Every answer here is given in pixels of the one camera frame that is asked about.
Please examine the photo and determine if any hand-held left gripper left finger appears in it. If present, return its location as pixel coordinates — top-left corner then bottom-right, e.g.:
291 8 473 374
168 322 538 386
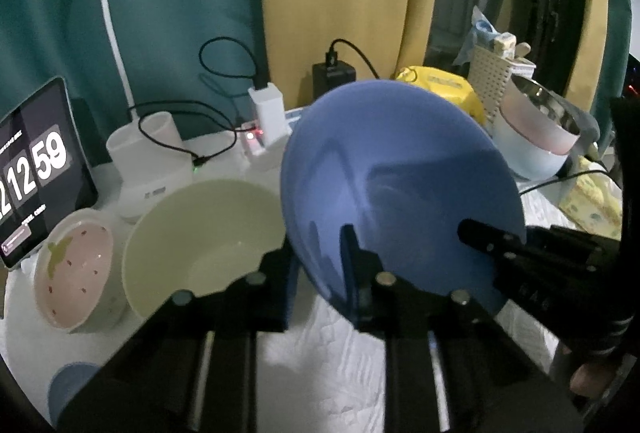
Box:
57 247 303 433

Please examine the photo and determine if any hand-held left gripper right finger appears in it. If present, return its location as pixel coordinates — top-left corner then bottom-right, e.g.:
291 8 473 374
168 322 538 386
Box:
339 223 586 433

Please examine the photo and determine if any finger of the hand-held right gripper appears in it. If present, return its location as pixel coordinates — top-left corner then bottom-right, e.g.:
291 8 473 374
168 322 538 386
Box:
524 224 623 264
457 218 531 267

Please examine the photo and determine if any pale yellow bowl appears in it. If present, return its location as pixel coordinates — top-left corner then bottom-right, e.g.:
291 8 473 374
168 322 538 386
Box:
121 179 287 324

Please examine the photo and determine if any large blue bowl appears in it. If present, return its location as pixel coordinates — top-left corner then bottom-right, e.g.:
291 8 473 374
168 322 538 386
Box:
280 80 527 320

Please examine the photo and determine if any pink strawberry print bowl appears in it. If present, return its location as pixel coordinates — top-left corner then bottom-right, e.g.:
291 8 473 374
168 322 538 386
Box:
33 208 127 333

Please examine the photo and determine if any deep blue plate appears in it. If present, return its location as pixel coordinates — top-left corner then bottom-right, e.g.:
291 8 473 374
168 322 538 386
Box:
49 362 103 424

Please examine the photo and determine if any person's right hand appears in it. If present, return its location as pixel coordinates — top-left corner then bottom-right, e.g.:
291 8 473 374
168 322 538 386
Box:
570 353 603 396

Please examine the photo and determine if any yellow tissue box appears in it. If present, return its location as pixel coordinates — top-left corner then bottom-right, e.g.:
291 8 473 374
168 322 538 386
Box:
559 158 625 240

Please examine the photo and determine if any light blue bowl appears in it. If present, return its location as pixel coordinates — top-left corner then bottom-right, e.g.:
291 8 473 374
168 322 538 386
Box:
492 113 573 181

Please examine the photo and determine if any white textured tablecloth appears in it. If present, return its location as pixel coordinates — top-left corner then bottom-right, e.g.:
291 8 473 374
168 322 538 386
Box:
0 153 626 433

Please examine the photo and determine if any grey cloth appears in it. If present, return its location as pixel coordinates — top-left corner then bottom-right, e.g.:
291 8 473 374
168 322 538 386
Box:
565 103 601 148

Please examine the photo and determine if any steel bowl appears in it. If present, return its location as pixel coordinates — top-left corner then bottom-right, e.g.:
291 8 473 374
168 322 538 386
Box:
505 75 586 148

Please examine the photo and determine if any white power strip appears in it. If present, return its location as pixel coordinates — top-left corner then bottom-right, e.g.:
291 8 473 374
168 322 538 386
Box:
240 108 306 174

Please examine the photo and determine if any yellow packet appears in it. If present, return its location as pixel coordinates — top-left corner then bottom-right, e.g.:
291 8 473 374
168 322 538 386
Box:
391 65 488 126

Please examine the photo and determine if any white perforated basket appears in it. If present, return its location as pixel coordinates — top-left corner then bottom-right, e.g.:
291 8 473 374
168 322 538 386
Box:
467 45 516 121

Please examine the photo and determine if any white desk lamp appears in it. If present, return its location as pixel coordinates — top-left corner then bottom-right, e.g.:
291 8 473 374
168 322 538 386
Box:
29 0 198 220

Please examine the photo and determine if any white charger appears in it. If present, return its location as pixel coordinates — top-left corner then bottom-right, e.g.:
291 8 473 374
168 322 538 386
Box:
248 83 292 146

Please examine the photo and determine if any black charger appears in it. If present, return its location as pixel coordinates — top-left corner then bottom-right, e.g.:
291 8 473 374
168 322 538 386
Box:
312 61 357 106

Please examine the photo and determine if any teal curtain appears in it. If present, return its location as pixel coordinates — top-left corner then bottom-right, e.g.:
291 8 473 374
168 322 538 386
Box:
0 0 266 154
602 0 635 148

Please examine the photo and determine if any blue and white packet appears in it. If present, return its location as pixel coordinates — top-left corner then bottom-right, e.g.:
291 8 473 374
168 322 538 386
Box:
452 7 501 64

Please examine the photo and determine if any tablet with clock display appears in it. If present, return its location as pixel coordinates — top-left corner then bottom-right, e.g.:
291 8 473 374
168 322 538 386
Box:
0 77 99 270

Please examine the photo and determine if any black lamp cable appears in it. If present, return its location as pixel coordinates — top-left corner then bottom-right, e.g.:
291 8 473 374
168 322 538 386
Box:
129 37 272 171

